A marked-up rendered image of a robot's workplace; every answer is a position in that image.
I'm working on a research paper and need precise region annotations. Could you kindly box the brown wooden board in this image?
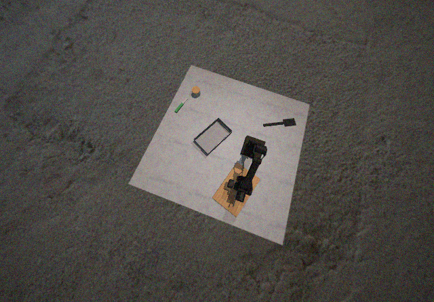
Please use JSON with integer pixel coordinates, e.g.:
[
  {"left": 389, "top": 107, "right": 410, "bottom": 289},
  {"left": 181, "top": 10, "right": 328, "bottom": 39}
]
[{"left": 212, "top": 162, "right": 260, "bottom": 217}]

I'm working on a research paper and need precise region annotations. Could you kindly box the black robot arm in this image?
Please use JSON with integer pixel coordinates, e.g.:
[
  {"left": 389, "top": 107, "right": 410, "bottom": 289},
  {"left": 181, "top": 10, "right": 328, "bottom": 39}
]
[{"left": 235, "top": 139, "right": 267, "bottom": 202}]

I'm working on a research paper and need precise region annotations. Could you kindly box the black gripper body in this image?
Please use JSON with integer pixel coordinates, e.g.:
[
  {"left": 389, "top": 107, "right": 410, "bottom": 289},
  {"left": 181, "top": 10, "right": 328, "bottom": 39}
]
[{"left": 227, "top": 179, "right": 253, "bottom": 195}]

